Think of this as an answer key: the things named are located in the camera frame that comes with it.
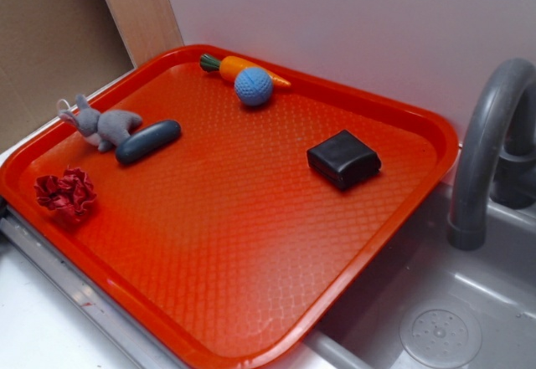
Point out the blue dimpled ball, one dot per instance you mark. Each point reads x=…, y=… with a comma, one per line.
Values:
x=253, y=86

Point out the orange plastic tray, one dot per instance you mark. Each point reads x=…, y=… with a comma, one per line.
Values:
x=225, y=244

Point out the grey plush bunny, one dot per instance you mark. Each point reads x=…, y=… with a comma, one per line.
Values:
x=104, y=130

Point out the grey toy faucet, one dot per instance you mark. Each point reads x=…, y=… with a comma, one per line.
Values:
x=497, y=160

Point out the red crumpled fabric flower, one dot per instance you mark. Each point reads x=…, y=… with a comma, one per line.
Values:
x=71, y=196

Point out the dark grey oblong stone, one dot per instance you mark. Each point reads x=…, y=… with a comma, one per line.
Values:
x=147, y=140

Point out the grey plastic sink basin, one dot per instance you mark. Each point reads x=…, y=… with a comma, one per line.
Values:
x=421, y=303

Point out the wooden board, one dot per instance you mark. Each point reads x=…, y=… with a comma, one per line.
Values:
x=147, y=27

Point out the black rectangular block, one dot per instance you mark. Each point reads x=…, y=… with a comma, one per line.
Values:
x=344, y=160

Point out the orange toy carrot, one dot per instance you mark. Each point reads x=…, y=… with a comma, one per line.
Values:
x=229, y=68

